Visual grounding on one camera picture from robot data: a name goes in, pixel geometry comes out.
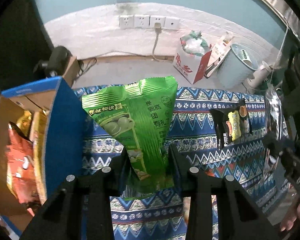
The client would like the small brown cardboard box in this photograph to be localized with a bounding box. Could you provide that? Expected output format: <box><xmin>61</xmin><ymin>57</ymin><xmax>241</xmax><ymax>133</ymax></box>
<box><xmin>62</xmin><ymin>56</ymin><xmax>80</xmax><ymax>87</ymax></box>

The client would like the black round speaker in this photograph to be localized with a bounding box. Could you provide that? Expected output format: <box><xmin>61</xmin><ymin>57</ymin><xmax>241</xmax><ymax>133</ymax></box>
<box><xmin>33</xmin><ymin>46</ymin><xmax>72</xmax><ymax>80</ymax></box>

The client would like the orange snack bag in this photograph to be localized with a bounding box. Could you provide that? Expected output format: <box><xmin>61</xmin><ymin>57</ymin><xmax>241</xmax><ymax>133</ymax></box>
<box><xmin>5</xmin><ymin>122</ymin><xmax>41</xmax><ymax>216</ymax></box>

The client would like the green snack bag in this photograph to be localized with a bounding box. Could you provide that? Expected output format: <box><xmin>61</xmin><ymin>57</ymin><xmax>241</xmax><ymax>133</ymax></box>
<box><xmin>82</xmin><ymin>76</ymin><xmax>178</xmax><ymax>195</ymax></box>

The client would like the blue patterned bed cover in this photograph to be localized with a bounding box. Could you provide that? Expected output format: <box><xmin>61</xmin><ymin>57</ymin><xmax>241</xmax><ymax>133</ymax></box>
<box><xmin>72</xmin><ymin>84</ymin><xmax>291</xmax><ymax>240</ymax></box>

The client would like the pale green waste bin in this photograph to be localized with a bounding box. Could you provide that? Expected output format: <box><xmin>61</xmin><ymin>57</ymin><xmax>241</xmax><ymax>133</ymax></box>
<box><xmin>217</xmin><ymin>43</ymin><xmax>258</xmax><ymax>89</ymax></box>

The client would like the grey plug and cable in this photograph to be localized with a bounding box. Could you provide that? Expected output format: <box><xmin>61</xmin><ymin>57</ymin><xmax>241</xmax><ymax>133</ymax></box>
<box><xmin>152</xmin><ymin>23</ymin><xmax>175</xmax><ymax>62</ymax></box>

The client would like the yellow snack bag long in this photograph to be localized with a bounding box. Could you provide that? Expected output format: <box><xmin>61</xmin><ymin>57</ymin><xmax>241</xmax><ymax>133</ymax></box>
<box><xmin>17</xmin><ymin>110</ymin><xmax>47</xmax><ymax>204</ymax></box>

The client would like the white wall socket strip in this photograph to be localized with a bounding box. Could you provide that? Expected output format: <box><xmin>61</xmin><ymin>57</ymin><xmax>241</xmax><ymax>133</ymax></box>
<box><xmin>119</xmin><ymin>15</ymin><xmax>180</xmax><ymax>30</ymax></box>

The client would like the blue cardboard box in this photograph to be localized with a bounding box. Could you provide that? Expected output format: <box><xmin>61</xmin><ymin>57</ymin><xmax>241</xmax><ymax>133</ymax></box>
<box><xmin>0</xmin><ymin>76</ymin><xmax>86</xmax><ymax>236</ymax></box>

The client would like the white red carton box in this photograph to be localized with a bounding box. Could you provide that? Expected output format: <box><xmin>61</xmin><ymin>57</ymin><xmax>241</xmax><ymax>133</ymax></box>
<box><xmin>172</xmin><ymin>30</ymin><xmax>235</xmax><ymax>85</ymax></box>

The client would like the black yellow snack bag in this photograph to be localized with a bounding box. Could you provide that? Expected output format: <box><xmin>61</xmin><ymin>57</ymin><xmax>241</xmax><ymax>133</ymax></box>
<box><xmin>210</xmin><ymin>99</ymin><xmax>252</xmax><ymax>150</ymax></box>

